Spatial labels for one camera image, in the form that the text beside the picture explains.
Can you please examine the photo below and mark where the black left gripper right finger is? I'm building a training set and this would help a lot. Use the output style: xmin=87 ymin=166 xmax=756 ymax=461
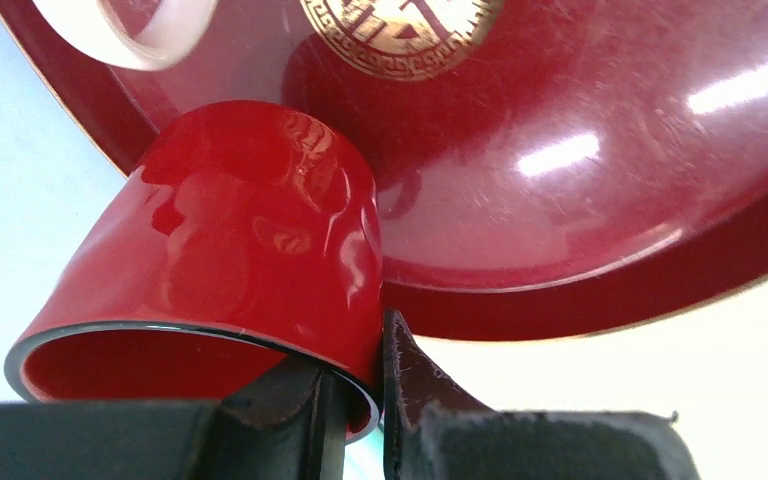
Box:
xmin=382 ymin=310 xmax=700 ymax=479

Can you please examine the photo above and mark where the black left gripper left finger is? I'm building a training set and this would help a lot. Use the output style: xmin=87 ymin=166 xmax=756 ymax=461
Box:
xmin=0 ymin=359 xmax=347 ymax=479

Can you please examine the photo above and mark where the glossy red mug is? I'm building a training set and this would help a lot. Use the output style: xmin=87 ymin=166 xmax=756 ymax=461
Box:
xmin=4 ymin=101 xmax=382 ymax=442

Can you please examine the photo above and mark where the white pinkish mug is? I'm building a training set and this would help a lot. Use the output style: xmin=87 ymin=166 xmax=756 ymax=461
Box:
xmin=33 ymin=0 xmax=218 ymax=72

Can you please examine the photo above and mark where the round red lacquer tray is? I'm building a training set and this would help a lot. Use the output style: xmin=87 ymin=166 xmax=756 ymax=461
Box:
xmin=0 ymin=1 xmax=768 ymax=340

